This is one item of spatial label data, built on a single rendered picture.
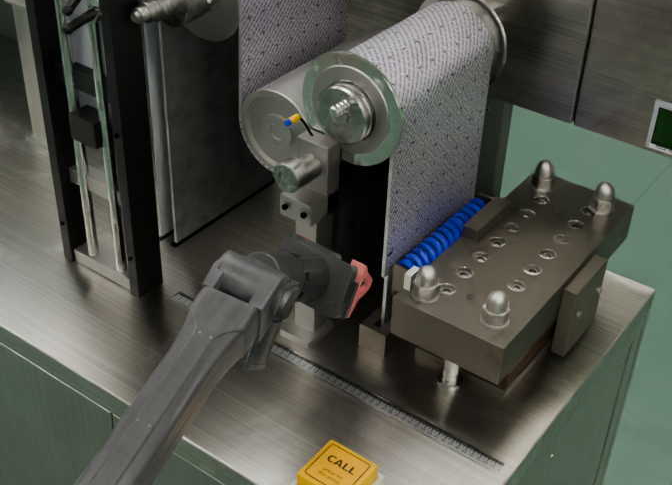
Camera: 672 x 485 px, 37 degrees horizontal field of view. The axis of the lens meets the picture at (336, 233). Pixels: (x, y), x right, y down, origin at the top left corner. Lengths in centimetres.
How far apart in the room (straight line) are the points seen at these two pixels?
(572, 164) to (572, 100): 221
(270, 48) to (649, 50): 50
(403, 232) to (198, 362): 47
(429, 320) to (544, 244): 23
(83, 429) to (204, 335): 61
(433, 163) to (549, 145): 245
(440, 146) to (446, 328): 24
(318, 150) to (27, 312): 51
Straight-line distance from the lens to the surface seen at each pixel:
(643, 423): 270
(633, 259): 325
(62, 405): 155
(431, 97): 126
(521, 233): 143
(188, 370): 94
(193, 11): 130
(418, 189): 132
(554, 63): 146
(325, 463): 122
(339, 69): 122
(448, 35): 132
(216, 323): 97
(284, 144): 133
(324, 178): 126
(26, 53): 182
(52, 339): 145
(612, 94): 144
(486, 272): 135
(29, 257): 161
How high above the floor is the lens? 183
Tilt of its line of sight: 35 degrees down
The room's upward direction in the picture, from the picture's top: 2 degrees clockwise
